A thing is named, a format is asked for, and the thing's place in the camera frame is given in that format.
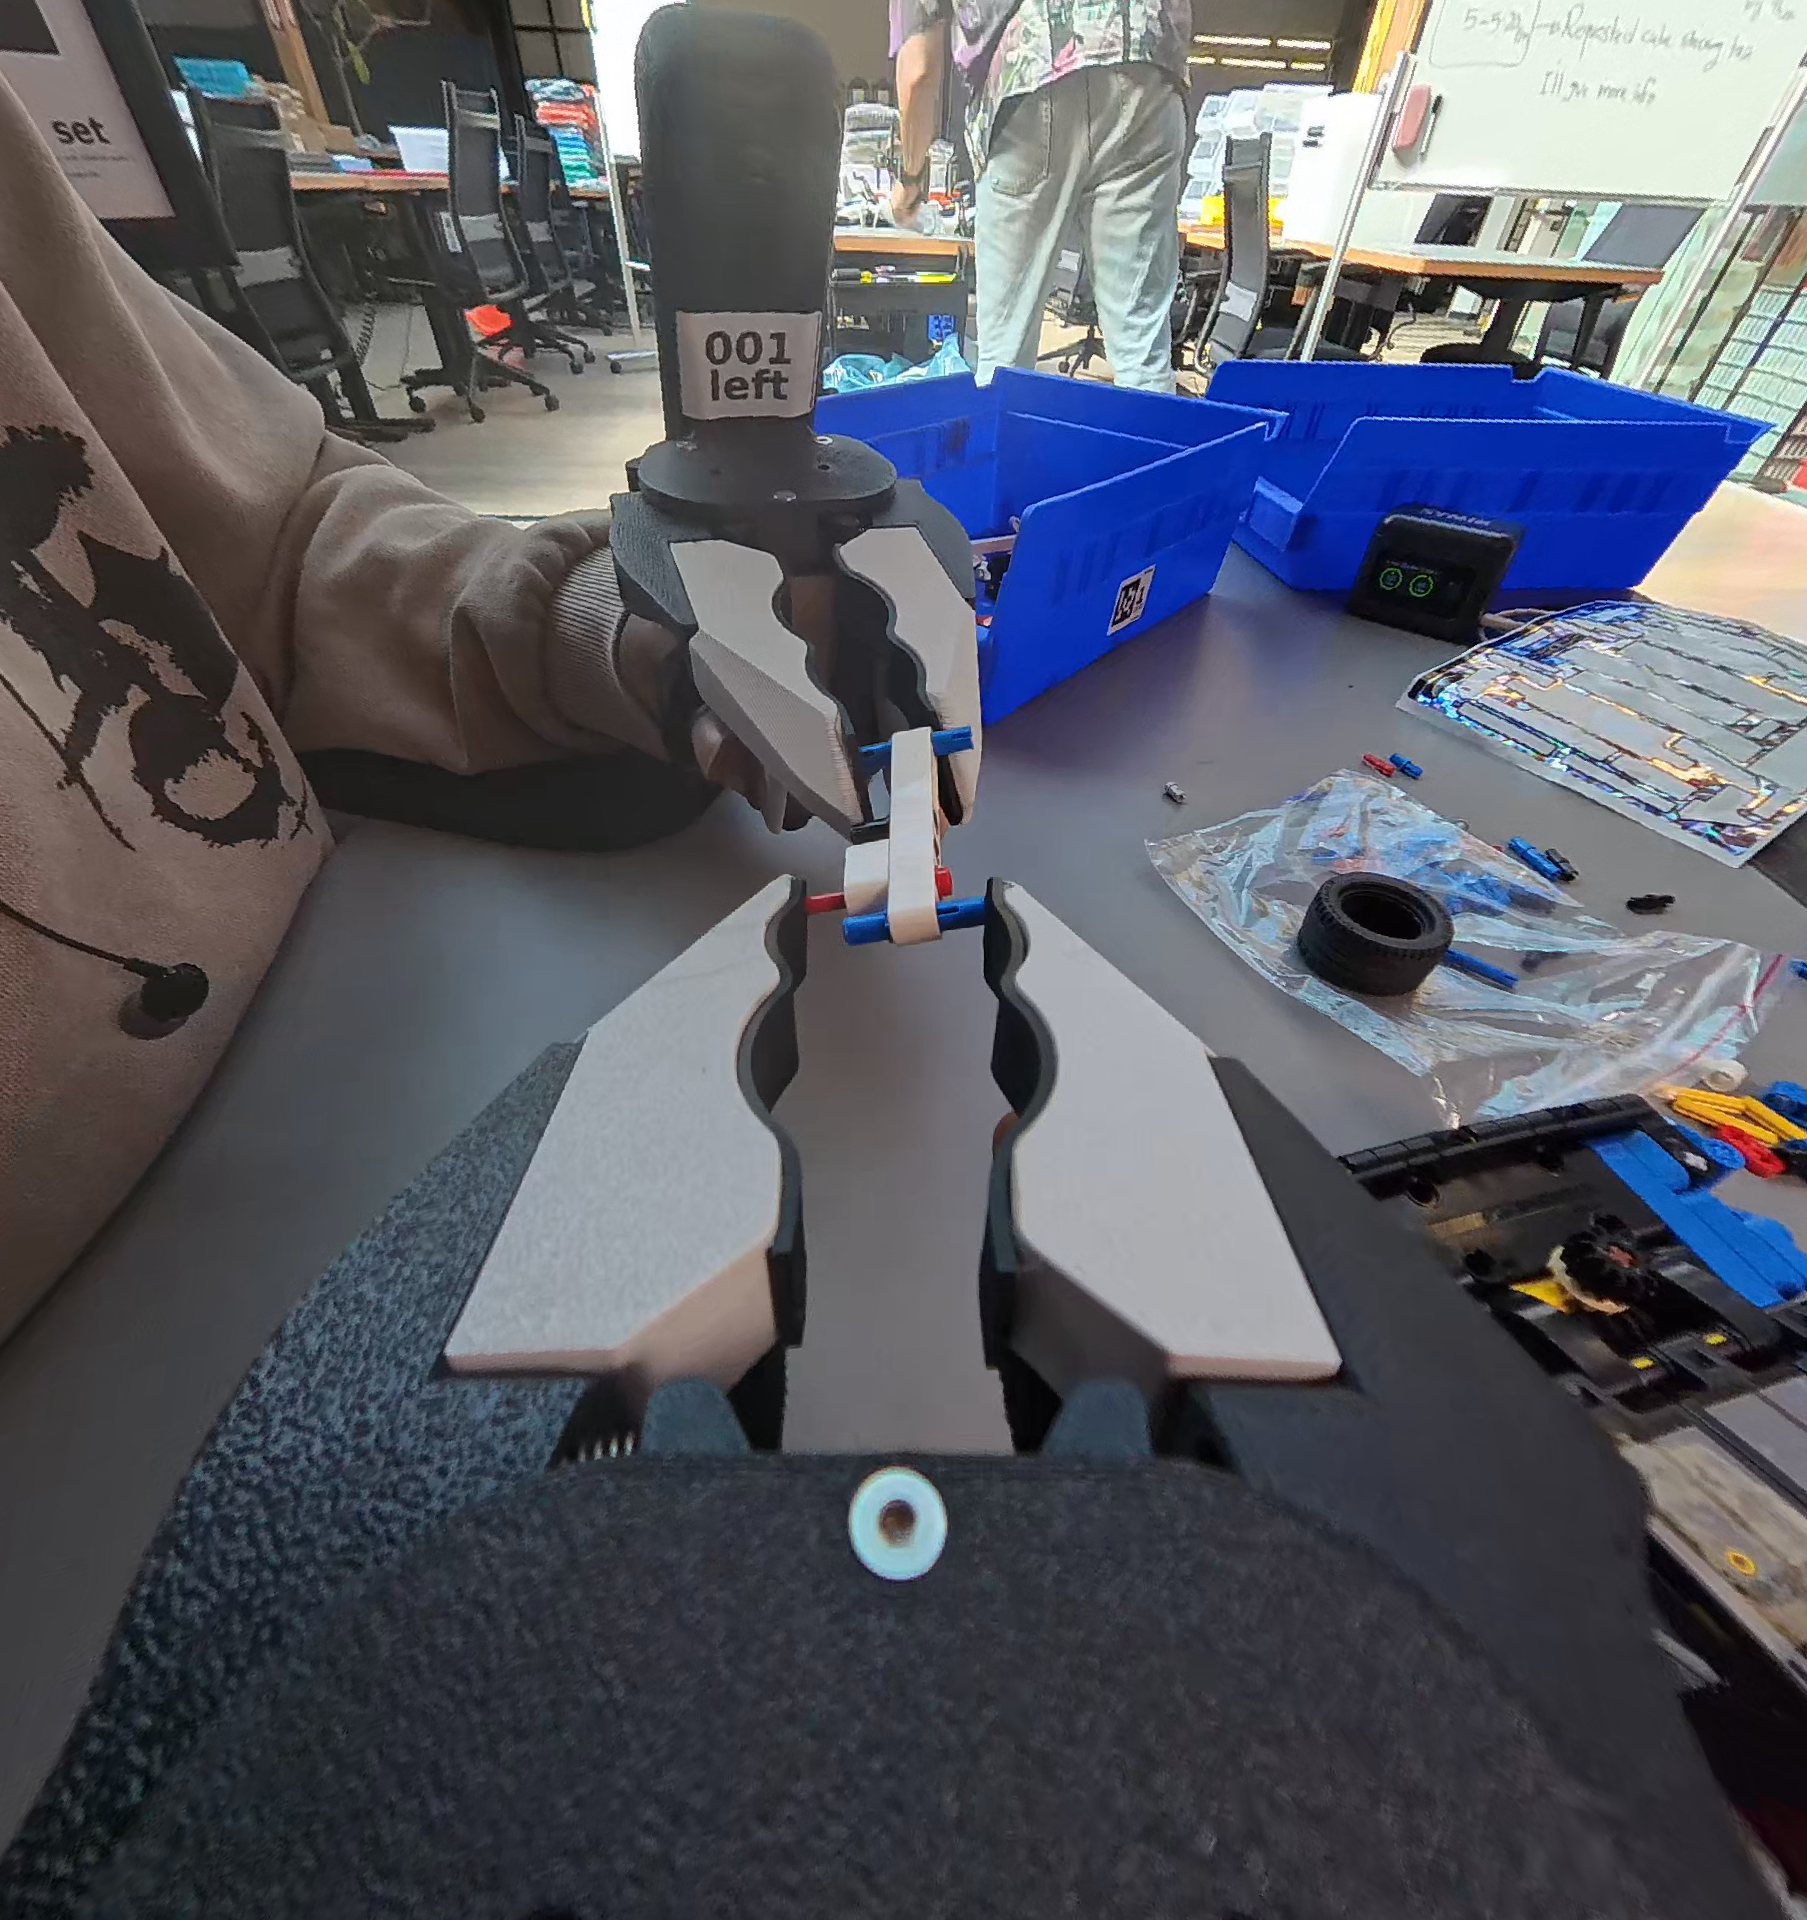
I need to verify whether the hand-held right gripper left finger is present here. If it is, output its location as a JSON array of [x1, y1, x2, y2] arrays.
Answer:
[[445, 873, 811, 1450]]

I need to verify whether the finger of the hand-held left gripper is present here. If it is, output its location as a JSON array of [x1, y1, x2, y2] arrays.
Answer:
[[835, 524, 987, 822], [669, 536, 867, 833]]

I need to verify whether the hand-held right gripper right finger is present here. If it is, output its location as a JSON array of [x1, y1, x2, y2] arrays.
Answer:
[[981, 878, 1343, 1445]]

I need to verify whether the white brick beam with pins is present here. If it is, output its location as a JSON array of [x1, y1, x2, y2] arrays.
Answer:
[[805, 723, 995, 949]]

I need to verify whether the brick-built toy race car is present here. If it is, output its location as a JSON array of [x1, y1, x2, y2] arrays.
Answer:
[[1337, 1094, 1807, 1697]]

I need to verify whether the person's left forearm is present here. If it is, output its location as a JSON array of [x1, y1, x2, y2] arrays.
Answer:
[[288, 433, 695, 760]]

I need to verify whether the grey desk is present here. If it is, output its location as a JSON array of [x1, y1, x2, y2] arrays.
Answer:
[[0, 493, 1807, 1920]]

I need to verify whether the person's left hand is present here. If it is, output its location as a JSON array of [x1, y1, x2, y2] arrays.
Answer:
[[689, 711, 815, 833]]

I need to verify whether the blue storage bin white label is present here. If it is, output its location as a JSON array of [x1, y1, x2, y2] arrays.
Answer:
[[813, 365, 1287, 725]]

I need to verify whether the black office chair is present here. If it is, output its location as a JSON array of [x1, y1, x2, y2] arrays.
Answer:
[[190, 89, 431, 437], [1173, 131, 1369, 370], [407, 82, 597, 413]]

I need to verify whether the black rubber toy tyre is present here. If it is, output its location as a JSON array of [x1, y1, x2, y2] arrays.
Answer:
[[1297, 873, 1455, 995]]

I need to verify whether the pile of blue red pins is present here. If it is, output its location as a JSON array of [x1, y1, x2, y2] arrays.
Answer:
[[1329, 793, 1579, 992]]

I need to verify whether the clear zip bag red seal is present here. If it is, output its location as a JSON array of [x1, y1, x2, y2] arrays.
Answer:
[[1147, 771, 1781, 1120]]

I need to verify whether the black device with green lights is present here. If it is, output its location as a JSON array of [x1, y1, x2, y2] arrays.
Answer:
[[1347, 510, 1523, 630]]

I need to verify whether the cluster of mixed small bricks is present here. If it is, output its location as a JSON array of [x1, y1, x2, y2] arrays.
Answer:
[[1653, 1056, 1807, 1202]]

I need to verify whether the long wooden work table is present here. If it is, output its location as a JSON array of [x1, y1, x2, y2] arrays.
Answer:
[[1179, 223, 1661, 361]]

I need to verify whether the blue plastic storage bin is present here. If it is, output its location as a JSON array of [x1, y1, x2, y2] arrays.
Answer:
[[1207, 359, 1775, 594]]

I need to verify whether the framed marker poster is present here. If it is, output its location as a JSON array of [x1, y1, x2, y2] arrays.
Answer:
[[0, 0, 230, 272]]

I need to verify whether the shiny printed booklet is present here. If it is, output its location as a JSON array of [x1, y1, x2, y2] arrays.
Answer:
[[1397, 600, 1807, 864]]

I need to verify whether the white whiteboard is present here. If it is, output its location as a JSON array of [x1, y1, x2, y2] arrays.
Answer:
[[1367, 0, 1807, 204]]

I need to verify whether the black hoodie drawstring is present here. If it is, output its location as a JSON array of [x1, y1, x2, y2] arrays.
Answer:
[[0, 861, 212, 1040]]

